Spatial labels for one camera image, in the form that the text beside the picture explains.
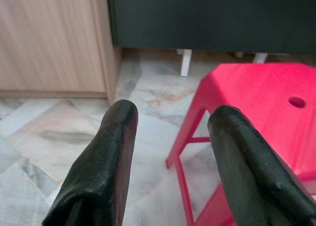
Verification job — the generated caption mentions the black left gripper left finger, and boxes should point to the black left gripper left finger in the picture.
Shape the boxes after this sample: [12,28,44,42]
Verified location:
[41,99,139,226]

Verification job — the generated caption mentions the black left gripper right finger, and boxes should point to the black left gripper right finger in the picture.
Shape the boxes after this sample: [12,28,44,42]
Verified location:
[207,104,316,226]

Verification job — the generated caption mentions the red plastic stool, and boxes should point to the red plastic stool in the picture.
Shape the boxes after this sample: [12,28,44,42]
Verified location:
[165,62,316,226]

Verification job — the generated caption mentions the white cabinet leg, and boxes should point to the white cabinet leg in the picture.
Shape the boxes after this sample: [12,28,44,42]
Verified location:
[176,49,193,77]
[253,52,268,64]

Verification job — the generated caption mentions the light wooden cabinet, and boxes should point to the light wooden cabinet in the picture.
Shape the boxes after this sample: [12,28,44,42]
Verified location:
[0,0,123,104]

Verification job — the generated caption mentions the dark grey cabinet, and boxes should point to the dark grey cabinet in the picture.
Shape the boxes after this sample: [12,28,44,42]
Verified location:
[107,0,316,56]

